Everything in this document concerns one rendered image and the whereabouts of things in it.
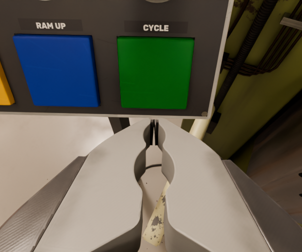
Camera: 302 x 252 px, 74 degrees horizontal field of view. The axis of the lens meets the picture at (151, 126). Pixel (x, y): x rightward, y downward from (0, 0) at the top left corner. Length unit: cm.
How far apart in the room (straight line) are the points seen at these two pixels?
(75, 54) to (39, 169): 119
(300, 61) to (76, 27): 46
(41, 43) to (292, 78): 52
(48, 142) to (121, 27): 126
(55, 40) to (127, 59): 7
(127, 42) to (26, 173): 126
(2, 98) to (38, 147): 117
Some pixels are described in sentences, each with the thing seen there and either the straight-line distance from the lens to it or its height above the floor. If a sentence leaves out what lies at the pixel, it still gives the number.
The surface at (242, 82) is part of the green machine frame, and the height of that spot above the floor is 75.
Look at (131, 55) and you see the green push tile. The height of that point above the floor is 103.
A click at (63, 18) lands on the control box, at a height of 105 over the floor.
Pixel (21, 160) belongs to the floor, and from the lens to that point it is 145.
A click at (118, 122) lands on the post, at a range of 54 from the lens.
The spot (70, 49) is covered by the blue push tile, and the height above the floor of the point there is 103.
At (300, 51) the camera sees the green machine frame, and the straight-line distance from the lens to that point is 54.
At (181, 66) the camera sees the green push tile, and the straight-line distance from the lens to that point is 21.
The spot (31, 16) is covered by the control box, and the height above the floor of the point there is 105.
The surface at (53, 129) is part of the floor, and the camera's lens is 146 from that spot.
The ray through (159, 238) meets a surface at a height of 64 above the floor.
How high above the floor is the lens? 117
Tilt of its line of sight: 62 degrees down
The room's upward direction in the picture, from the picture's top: 1 degrees clockwise
